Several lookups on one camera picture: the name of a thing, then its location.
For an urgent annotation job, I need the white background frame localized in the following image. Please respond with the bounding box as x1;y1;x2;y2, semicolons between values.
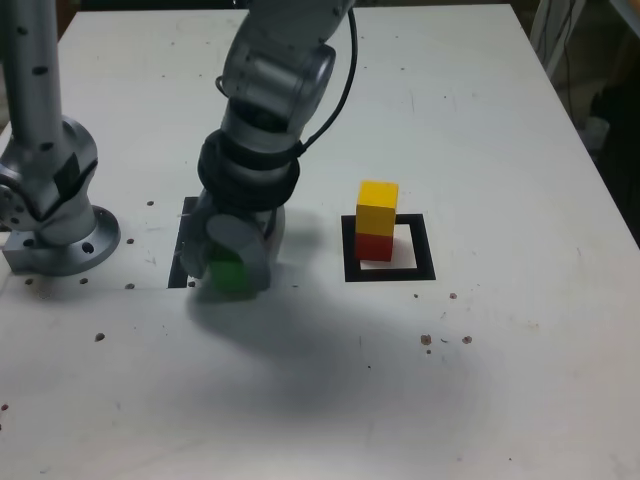
529;0;589;86

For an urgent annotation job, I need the green cube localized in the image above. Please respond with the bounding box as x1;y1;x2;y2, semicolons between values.
207;244;249;294

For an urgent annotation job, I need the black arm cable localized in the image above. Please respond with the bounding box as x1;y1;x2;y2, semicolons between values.
294;7;360;156

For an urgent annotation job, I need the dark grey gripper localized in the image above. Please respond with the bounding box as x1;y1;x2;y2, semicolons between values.
179;187;277;294

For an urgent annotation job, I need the black tape square outline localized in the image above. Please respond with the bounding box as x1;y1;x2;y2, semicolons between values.
340;213;437;284

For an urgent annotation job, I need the red cube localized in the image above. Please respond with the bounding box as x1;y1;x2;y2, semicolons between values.
354;232;395;263

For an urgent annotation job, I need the yellow cube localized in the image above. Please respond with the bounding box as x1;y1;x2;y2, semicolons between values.
355;180;400;237

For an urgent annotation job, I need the black tape strip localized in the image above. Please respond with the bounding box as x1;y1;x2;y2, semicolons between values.
167;196;201;290

